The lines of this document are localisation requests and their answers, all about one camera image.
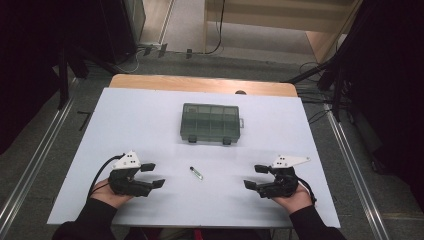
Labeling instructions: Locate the wooden table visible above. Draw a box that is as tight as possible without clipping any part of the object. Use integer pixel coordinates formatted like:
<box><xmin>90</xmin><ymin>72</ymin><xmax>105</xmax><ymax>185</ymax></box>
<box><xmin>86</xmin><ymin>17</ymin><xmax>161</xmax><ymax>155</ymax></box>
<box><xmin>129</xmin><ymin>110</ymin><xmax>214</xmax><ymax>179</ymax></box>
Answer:
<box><xmin>109</xmin><ymin>73</ymin><xmax>298</xmax><ymax>98</ymax></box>

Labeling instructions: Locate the light wooden shelf unit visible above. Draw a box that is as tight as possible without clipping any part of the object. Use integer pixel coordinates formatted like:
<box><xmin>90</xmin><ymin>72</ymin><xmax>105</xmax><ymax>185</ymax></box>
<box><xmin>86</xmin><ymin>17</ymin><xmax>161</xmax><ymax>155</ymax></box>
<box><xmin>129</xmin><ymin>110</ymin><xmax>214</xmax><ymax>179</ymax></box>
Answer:
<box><xmin>202</xmin><ymin>0</ymin><xmax>363</xmax><ymax>63</ymax></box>

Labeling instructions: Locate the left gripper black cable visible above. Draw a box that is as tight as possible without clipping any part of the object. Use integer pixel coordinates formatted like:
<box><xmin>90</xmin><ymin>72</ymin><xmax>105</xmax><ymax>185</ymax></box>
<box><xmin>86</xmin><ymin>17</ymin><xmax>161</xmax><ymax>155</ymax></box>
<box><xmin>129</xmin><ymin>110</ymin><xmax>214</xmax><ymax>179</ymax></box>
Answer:
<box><xmin>87</xmin><ymin>153</ymin><xmax>126</xmax><ymax>199</ymax></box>

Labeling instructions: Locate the white table sheet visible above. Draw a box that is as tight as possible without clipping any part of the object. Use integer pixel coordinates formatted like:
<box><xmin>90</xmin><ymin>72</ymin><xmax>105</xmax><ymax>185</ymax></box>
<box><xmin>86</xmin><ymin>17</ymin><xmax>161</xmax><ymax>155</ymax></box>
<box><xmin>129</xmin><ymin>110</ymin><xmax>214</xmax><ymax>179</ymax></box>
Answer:
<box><xmin>47</xmin><ymin>87</ymin><xmax>341</xmax><ymax>229</ymax></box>

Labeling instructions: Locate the person's right hand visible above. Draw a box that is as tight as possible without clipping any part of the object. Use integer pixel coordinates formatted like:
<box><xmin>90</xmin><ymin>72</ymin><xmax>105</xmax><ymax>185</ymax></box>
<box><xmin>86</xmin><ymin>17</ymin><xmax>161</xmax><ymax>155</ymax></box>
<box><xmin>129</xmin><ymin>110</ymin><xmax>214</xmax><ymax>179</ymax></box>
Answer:
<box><xmin>271</xmin><ymin>183</ymin><xmax>314</xmax><ymax>215</ymax></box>

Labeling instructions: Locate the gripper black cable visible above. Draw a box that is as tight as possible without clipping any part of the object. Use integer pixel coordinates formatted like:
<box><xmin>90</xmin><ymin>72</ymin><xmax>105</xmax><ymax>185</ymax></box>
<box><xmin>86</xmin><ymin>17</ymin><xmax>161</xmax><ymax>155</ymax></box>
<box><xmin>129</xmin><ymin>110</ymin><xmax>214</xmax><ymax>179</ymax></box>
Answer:
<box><xmin>87</xmin><ymin>153</ymin><xmax>126</xmax><ymax>199</ymax></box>
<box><xmin>297</xmin><ymin>177</ymin><xmax>318</xmax><ymax>205</ymax></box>

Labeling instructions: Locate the black tripod stand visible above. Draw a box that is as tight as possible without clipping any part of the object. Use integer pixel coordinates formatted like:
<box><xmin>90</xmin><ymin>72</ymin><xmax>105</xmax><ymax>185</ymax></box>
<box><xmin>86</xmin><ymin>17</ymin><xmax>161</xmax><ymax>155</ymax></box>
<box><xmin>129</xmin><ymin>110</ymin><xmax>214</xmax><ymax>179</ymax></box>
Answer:
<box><xmin>281</xmin><ymin>49</ymin><xmax>348</xmax><ymax>123</ymax></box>

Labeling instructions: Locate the white floor cable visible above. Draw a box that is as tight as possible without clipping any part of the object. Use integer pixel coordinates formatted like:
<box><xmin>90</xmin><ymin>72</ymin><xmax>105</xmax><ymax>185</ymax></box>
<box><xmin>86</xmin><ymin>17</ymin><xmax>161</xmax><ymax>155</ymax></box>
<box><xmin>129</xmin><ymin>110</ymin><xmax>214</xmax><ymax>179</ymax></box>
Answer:
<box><xmin>114</xmin><ymin>49</ymin><xmax>141</xmax><ymax>75</ymax></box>

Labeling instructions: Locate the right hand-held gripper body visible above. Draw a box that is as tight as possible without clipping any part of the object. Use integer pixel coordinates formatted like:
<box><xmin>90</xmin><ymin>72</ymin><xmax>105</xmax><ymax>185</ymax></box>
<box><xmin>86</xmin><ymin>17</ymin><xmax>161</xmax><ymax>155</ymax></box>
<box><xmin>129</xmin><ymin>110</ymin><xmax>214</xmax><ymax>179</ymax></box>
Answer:
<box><xmin>258</xmin><ymin>154</ymin><xmax>312</xmax><ymax>199</ymax></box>

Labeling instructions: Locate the metal floor rail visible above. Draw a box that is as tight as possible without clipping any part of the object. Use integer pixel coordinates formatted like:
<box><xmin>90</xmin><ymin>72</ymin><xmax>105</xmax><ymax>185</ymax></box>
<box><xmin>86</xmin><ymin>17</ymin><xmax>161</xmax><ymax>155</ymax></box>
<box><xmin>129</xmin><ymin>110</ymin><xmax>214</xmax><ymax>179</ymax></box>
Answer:
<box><xmin>323</xmin><ymin>104</ymin><xmax>391</xmax><ymax>240</ymax></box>
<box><xmin>0</xmin><ymin>96</ymin><xmax>78</xmax><ymax>231</ymax></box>

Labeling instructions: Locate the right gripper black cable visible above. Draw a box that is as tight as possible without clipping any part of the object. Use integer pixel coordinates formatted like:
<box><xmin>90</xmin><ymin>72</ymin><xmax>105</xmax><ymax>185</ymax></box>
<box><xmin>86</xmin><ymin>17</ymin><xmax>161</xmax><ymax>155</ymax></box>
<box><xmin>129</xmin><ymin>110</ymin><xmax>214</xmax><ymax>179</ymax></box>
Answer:
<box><xmin>297</xmin><ymin>177</ymin><xmax>318</xmax><ymax>205</ymax></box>

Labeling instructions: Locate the dark cabinet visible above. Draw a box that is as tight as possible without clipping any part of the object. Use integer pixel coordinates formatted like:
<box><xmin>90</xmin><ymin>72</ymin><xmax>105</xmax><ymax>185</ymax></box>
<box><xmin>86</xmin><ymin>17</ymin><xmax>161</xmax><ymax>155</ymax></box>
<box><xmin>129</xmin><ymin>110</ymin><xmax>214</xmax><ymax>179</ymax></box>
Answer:
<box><xmin>98</xmin><ymin>0</ymin><xmax>147</xmax><ymax>65</ymax></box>

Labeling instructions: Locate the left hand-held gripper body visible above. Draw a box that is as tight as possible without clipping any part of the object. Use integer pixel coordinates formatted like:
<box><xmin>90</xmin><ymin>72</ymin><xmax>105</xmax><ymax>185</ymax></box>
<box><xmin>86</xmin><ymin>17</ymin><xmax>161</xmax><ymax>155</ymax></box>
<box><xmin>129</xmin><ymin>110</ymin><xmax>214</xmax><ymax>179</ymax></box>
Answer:
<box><xmin>108</xmin><ymin>150</ymin><xmax>153</xmax><ymax>198</ymax></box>

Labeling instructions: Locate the clear grey compartment box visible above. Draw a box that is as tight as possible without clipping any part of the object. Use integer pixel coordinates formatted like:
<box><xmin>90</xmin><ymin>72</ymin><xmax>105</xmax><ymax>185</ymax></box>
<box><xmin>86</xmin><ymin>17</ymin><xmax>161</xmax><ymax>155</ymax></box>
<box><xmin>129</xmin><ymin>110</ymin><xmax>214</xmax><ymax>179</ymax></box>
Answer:
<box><xmin>179</xmin><ymin>102</ymin><xmax>245</xmax><ymax>146</ymax></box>

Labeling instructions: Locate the black metal stand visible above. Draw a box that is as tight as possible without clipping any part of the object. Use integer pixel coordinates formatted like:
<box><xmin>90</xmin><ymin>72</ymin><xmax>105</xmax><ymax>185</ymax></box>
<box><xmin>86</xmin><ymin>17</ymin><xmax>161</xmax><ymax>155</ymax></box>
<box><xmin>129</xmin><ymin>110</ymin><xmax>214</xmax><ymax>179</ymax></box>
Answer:
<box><xmin>57</xmin><ymin>44</ymin><xmax>70</xmax><ymax>111</ymax></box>

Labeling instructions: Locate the person's left hand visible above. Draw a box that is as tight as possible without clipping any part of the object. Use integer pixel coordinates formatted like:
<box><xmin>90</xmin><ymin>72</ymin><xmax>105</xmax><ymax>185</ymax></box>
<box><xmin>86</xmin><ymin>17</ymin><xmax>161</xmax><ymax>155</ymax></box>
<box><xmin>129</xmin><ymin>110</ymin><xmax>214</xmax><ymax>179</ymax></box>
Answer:
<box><xmin>89</xmin><ymin>178</ymin><xmax>134</xmax><ymax>209</ymax></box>

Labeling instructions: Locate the black hanging cable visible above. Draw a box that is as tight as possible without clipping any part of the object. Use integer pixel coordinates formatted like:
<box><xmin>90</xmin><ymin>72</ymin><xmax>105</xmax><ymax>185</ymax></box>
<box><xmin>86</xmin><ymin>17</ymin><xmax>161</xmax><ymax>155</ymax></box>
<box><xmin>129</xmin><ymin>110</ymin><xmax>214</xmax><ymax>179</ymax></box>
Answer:
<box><xmin>203</xmin><ymin>0</ymin><xmax>227</xmax><ymax>55</ymax></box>

